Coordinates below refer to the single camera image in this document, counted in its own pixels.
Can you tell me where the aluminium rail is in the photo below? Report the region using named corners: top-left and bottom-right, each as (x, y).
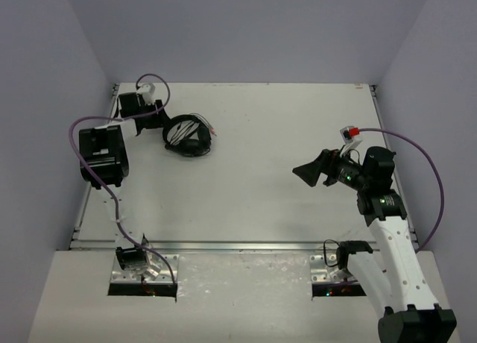
top-left (70, 239), bottom-right (422, 252)
top-left (369, 84), bottom-right (417, 243)

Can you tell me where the black over-ear headphones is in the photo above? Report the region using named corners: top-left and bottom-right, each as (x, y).
top-left (162, 113), bottom-right (215, 157)

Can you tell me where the black headphone cable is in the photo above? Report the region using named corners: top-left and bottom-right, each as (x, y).
top-left (167, 113), bottom-right (218, 154)

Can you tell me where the metal mounting plate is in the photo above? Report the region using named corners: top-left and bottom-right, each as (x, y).
top-left (110, 253), bottom-right (172, 284)
top-left (309, 253), bottom-right (356, 284)

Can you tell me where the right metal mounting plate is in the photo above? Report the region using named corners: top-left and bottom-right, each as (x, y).
top-left (309, 253), bottom-right (356, 284)

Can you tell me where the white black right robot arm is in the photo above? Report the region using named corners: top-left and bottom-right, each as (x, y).
top-left (292, 146), bottom-right (457, 342)

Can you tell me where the right side aluminium rail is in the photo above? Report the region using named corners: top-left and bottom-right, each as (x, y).
top-left (369, 84), bottom-right (417, 243)

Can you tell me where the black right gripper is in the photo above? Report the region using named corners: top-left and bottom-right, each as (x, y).
top-left (293, 145), bottom-right (370, 192)

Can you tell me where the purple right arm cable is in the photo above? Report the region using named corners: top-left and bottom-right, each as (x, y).
top-left (357, 128), bottom-right (446, 253)

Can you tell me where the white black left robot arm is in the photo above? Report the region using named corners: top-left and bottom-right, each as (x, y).
top-left (69, 84), bottom-right (176, 284)

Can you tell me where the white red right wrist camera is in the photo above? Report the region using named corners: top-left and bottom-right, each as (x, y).
top-left (340, 126), bottom-right (362, 156)

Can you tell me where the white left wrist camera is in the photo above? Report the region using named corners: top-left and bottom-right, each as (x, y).
top-left (136, 83), bottom-right (155, 105)

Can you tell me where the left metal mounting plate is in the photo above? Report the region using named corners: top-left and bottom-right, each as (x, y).
top-left (110, 253), bottom-right (172, 284)

